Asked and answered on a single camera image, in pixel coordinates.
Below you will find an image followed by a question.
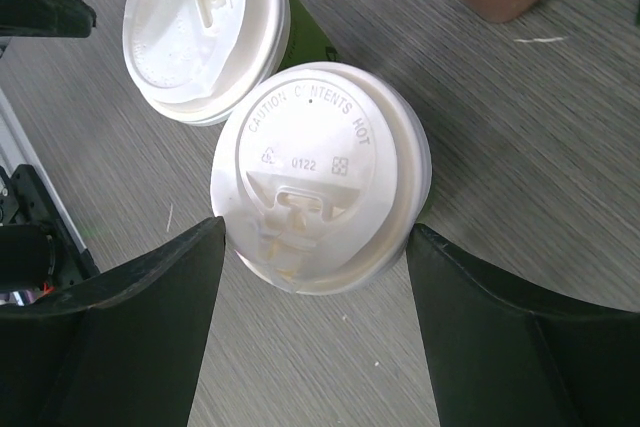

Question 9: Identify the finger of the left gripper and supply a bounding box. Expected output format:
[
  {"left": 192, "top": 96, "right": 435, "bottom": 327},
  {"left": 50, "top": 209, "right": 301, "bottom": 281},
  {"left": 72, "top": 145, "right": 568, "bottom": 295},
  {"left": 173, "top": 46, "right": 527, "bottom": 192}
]
[{"left": 0, "top": 0, "right": 96, "bottom": 38}]

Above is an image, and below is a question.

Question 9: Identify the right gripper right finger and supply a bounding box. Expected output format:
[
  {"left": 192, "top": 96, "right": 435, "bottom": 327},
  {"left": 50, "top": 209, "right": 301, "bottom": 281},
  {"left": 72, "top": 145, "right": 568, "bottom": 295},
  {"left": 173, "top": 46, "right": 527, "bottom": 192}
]
[{"left": 407, "top": 224, "right": 639, "bottom": 426}]

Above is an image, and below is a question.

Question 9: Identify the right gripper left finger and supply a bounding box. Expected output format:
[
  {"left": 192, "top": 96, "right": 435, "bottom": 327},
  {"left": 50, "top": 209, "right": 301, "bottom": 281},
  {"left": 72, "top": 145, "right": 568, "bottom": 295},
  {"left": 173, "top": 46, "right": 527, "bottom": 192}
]
[{"left": 1, "top": 218, "right": 225, "bottom": 426}]

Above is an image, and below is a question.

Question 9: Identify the green paper cup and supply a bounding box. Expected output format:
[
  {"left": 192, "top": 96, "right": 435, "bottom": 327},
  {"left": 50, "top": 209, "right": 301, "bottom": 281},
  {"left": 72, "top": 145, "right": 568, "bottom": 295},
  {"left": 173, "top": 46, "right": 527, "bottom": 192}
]
[
  {"left": 278, "top": 0, "right": 340, "bottom": 72},
  {"left": 389, "top": 111, "right": 436, "bottom": 268}
]

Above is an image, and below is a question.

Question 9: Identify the white cup lid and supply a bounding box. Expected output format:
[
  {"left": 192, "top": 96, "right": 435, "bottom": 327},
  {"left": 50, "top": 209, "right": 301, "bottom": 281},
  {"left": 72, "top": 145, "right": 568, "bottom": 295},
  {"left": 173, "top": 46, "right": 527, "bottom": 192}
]
[
  {"left": 210, "top": 62, "right": 416, "bottom": 296},
  {"left": 122, "top": 0, "right": 291, "bottom": 126}
]

